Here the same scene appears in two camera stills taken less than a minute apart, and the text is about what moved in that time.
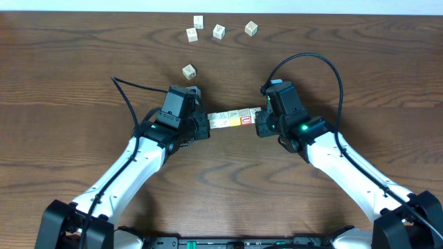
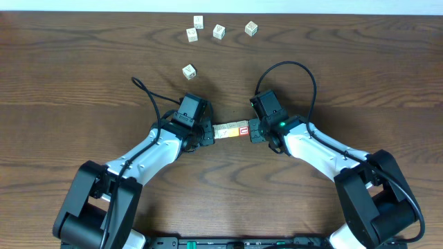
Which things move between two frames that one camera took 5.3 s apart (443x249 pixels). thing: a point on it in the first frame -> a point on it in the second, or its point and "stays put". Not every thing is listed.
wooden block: (251, 28) stays put
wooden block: (199, 22) stays put
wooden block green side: (219, 32) stays put
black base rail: (297, 241) stays put
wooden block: (222, 120) -> (221, 131)
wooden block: (189, 72) stays put
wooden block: (192, 34) stays put
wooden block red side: (245, 116) -> (243, 128)
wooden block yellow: (234, 118) -> (233, 129)
